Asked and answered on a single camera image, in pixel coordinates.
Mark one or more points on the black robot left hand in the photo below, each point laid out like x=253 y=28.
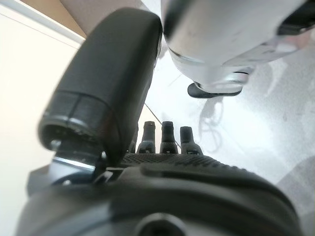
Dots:
x=172 y=196

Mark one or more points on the black robot foot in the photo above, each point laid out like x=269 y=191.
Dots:
x=197 y=91

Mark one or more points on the white counter cabinet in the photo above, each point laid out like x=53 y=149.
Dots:
x=24 y=86

